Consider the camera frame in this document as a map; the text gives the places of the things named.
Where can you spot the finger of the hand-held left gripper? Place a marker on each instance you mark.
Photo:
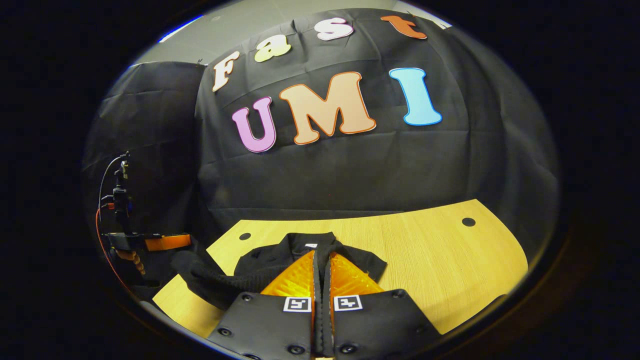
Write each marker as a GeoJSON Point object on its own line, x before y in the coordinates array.
{"type": "Point", "coordinates": [167, 242]}

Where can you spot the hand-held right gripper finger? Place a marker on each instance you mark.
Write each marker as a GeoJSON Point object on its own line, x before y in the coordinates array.
{"type": "Point", "coordinates": [327, 300]}
{"type": "Point", "coordinates": [316, 300]}

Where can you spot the black button shirt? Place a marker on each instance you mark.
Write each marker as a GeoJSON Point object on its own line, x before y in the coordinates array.
{"type": "Point", "coordinates": [260, 267]}

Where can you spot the black round table grommet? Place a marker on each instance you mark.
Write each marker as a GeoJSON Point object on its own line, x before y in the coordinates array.
{"type": "Point", "coordinates": [245, 236]}
{"type": "Point", "coordinates": [468, 221]}

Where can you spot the black backdrop cloth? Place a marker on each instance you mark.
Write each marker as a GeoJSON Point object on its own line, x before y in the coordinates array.
{"type": "Point", "coordinates": [350, 170]}

